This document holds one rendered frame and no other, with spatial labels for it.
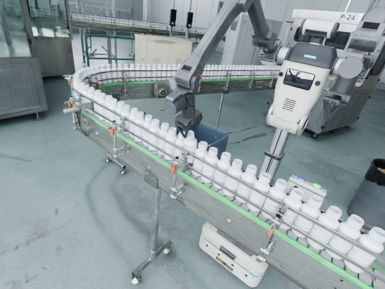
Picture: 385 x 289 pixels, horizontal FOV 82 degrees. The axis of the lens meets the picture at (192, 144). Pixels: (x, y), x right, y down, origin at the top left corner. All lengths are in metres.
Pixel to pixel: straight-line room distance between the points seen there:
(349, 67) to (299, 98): 0.59
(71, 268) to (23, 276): 0.29
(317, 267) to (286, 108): 0.80
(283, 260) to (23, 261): 1.74
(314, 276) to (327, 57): 1.00
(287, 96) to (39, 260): 1.98
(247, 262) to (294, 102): 1.09
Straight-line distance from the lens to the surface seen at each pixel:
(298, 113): 1.36
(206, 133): 1.72
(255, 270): 1.75
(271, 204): 0.90
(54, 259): 2.06
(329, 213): 0.86
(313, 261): 0.95
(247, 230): 0.99
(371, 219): 2.92
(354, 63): 0.79
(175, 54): 5.16
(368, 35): 0.86
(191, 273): 1.90
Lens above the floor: 1.63
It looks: 29 degrees down
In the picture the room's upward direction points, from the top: 9 degrees clockwise
